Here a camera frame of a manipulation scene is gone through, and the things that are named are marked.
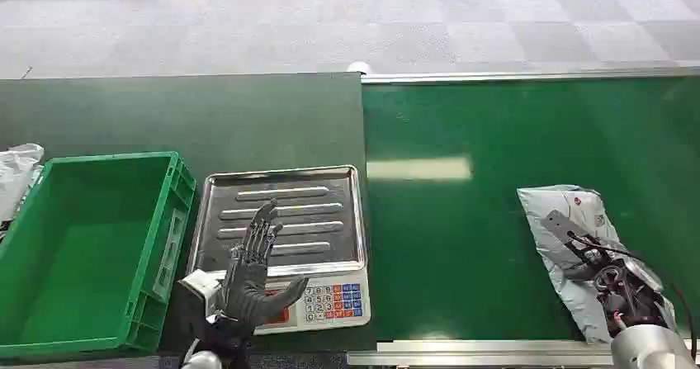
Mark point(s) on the green conveyor belt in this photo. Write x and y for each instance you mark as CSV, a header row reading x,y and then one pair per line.
x,y
465,235

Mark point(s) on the white electronic scale with keypad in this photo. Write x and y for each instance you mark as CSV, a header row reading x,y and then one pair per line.
x,y
333,303

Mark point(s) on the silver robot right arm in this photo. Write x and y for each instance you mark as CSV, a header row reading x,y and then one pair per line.
x,y
648,350

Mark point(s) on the grey plastic parcel bag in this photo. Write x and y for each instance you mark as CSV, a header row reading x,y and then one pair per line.
x,y
563,202

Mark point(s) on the white plastic bag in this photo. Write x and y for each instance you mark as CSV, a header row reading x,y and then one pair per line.
x,y
15,175

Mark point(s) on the white round cap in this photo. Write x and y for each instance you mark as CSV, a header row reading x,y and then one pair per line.
x,y
359,67

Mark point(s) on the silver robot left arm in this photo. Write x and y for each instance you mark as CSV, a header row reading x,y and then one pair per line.
x,y
218,344

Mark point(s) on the steel scale weighing tray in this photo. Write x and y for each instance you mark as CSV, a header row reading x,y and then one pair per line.
x,y
306,213

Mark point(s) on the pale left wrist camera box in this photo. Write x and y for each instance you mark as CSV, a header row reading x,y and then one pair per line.
x,y
199,287

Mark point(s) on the aluminium conveyor side rail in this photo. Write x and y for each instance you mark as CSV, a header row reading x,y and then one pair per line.
x,y
481,353
519,75

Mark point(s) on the green plastic crate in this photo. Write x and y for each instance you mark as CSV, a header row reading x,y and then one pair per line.
x,y
82,257

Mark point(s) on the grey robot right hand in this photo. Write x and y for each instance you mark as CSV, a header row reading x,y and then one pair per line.
x,y
629,295

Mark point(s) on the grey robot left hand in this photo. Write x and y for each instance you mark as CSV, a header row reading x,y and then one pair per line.
x,y
246,295

